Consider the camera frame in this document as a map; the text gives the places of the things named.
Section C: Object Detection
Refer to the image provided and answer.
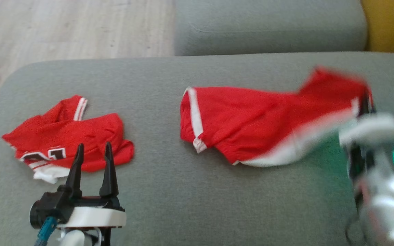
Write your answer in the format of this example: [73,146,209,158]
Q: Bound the red shorts with white trim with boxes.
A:
[180,66,376,168]

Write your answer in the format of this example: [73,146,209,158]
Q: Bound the grey sofa back cushion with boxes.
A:
[173,0,368,57]

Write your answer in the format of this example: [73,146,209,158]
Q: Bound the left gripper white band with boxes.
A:
[56,142,128,229]

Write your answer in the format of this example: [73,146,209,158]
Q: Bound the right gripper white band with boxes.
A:
[338,87,394,148]

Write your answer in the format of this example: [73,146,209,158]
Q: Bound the blue left camera cable connector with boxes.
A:
[37,217,58,246]

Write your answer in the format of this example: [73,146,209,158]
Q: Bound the large grey sofa seat cushion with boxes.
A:
[0,51,394,246]

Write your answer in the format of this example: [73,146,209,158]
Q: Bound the large yellow sofa backrest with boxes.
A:
[360,0,394,57]

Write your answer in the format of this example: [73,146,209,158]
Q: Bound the red jersey with number print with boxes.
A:
[1,95,135,184]

